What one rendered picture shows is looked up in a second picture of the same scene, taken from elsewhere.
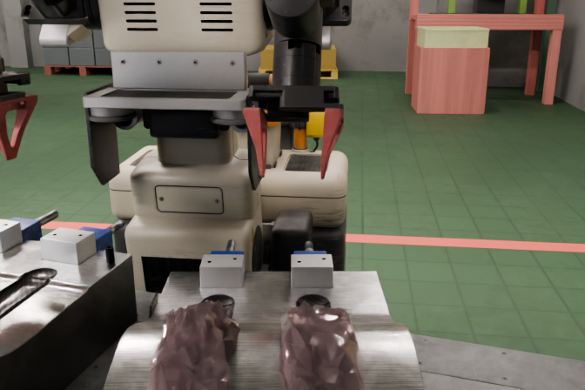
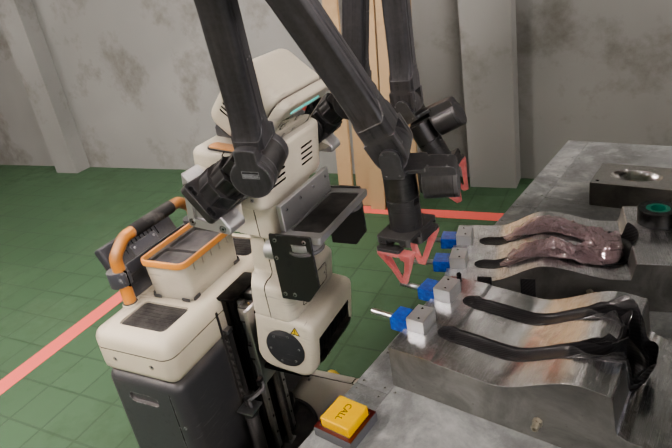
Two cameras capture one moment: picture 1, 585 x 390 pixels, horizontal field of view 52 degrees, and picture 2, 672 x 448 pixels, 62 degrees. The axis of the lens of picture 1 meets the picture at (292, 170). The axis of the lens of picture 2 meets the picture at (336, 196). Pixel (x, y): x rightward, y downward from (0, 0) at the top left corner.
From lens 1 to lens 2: 1.35 m
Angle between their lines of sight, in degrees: 63
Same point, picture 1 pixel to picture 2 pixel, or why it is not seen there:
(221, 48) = (308, 171)
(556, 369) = (514, 213)
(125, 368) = (566, 265)
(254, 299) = (481, 254)
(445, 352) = not seen: hidden behind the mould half
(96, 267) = (466, 284)
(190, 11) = (297, 155)
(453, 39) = not seen: outside the picture
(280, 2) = (461, 118)
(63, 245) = (456, 285)
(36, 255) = (443, 306)
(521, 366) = (511, 218)
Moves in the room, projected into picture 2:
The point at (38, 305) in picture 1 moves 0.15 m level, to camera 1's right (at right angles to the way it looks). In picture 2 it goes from (504, 297) to (509, 258)
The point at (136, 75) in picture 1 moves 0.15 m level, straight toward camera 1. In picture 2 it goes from (293, 214) to (363, 207)
